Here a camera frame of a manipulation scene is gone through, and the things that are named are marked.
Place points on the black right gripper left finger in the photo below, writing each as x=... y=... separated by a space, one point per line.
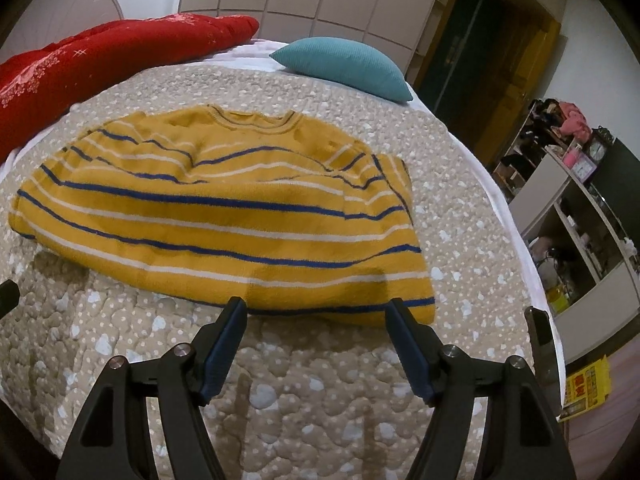
x=111 y=438

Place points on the other arm black gripper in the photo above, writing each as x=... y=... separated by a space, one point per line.
x=9 y=297

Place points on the yellow striped knit sweater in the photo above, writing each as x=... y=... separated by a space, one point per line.
x=287 y=212

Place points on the pink clothing pile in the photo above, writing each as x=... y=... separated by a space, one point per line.
x=574 y=124

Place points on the yellow printed box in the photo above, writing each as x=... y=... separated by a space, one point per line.
x=587 y=389

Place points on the white shelf unit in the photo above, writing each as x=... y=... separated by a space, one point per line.
x=579 y=248

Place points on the red blanket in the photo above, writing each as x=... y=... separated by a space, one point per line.
x=40 y=86

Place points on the pink container on shelf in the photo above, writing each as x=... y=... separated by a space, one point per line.
x=572 y=155

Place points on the round grey headboard panel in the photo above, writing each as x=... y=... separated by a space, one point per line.
x=47 y=21

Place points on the brown wooden door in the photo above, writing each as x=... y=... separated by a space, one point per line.
x=482 y=67

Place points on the teal pillow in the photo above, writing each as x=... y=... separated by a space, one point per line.
x=348 y=62

